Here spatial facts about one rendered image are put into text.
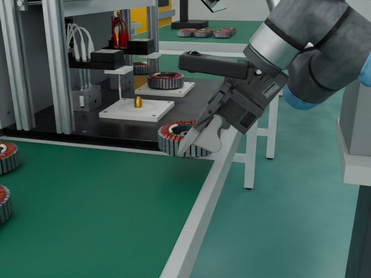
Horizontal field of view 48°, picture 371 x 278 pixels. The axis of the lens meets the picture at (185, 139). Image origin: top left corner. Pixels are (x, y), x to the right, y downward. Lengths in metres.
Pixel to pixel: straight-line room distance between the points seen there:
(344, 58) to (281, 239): 1.39
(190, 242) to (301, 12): 0.36
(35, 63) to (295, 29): 0.69
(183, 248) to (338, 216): 1.70
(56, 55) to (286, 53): 0.47
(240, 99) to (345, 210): 1.67
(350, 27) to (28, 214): 0.54
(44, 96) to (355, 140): 0.77
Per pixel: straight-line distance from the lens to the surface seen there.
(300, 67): 0.76
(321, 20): 0.64
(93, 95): 1.10
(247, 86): 0.68
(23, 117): 0.98
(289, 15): 0.64
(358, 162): 0.88
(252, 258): 1.82
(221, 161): 0.82
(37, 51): 1.12
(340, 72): 0.68
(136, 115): 1.00
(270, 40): 0.65
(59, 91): 0.91
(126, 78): 1.31
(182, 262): 0.54
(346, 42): 0.65
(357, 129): 0.89
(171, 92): 1.21
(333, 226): 2.13
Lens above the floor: 1.07
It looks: 20 degrees down
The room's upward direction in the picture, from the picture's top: straight up
